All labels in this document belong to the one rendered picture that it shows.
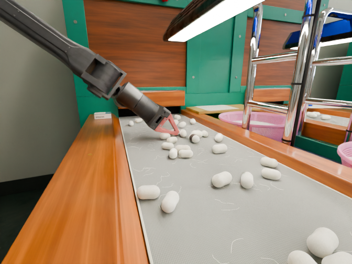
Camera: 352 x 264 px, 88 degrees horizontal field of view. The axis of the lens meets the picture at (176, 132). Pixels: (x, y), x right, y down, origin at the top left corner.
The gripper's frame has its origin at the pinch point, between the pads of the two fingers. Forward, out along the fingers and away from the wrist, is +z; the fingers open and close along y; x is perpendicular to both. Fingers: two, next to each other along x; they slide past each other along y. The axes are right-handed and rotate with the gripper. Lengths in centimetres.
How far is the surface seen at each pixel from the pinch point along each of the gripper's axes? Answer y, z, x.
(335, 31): -1, 24, -62
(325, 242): -41.8, 0.9, -0.5
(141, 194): -27.6, -10.5, 9.8
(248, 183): -30.1, 1.8, -0.6
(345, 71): 110, 182, -190
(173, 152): -15.1, -4.2, 3.7
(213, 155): -16.2, 4.0, -1.0
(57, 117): 120, -39, 50
